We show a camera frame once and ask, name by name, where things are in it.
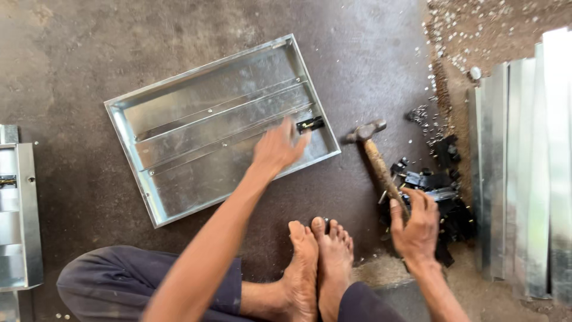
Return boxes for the person's left hand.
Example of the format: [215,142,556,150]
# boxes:
[252,117,312,177]

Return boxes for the shallow galvanized metal tray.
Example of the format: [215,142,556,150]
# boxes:
[104,33,342,229]

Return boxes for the person's right hand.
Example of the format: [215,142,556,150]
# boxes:
[389,187,441,267]

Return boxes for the black latch part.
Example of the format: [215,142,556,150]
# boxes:
[295,115,326,135]

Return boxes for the hammer with wooden handle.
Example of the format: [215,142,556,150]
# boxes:
[343,119,411,221]

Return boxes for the pile of black latch parts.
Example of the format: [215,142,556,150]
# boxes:
[379,134,476,269]

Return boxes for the person's foot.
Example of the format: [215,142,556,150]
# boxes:
[278,219,320,322]
[311,216,355,322]

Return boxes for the person's right foot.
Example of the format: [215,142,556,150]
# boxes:
[311,216,355,322]

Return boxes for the person's dark blue trousers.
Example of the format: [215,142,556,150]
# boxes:
[56,244,408,322]

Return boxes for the galvanized metal box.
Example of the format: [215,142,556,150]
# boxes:
[0,124,44,322]

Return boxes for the small heap of metal screws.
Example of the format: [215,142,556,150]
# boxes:
[404,105,430,127]

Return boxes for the stack of galvanized metal sheets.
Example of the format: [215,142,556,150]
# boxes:
[467,27,572,307]

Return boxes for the person's left foot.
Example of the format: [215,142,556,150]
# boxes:
[278,219,320,322]

